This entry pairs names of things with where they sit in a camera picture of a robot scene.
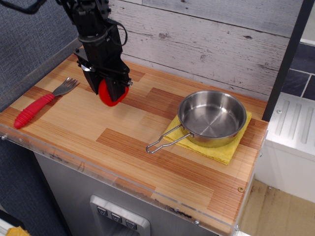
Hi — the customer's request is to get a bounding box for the red toy pepper half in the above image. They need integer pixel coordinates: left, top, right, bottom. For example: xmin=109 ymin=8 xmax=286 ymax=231
xmin=98 ymin=79 xmax=129 ymax=107

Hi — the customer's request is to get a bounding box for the grey toy fridge cabinet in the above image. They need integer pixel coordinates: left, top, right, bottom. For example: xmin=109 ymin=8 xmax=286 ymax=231
xmin=33 ymin=151 xmax=222 ymax=236

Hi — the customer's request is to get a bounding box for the red handled fork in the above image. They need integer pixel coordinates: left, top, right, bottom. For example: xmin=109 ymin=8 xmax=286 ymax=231
xmin=14 ymin=77 xmax=78 ymax=128

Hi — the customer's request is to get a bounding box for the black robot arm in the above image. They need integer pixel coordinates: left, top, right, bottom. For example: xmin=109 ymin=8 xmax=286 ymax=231
xmin=57 ymin=0 xmax=132 ymax=107

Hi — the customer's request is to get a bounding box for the silver dispenser button panel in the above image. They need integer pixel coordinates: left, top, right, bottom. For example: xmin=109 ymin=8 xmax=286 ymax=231
xmin=90 ymin=195 xmax=151 ymax=236

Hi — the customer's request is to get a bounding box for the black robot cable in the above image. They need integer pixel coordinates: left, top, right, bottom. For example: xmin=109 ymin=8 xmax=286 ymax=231
xmin=0 ymin=0 xmax=46 ymax=15

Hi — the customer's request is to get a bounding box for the yellow cloth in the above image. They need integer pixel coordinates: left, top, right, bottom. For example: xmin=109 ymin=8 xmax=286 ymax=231
xmin=163 ymin=111 xmax=252 ymax=165

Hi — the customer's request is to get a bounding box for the yellow object at corner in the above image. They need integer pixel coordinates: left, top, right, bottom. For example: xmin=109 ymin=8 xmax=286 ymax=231
xmin=6 ymin=227 xmax=31 ymax=236

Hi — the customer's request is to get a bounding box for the black right frame post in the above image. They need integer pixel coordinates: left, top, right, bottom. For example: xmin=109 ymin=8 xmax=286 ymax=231
xmin=262 ymin=0 xmax=315 ymax=121

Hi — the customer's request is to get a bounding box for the clear acrylic table edge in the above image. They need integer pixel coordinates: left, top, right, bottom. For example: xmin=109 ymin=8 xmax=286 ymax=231
xmin=0 ymin=125 xmax=240 ymax=236

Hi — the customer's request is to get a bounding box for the silver pot with wire handle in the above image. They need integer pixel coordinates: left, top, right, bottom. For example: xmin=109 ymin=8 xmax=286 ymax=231
xmin=146 ymin=90 xmax=247 ymax=154

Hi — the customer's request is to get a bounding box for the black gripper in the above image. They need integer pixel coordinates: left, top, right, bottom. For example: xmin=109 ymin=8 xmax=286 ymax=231
xmin=74 ymin=36 xmax=132 ymax=102

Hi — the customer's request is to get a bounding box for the white toy sink unit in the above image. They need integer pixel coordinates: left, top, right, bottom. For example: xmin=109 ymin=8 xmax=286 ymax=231
xmin=254 ymin=93 xmax=315 ymax=202

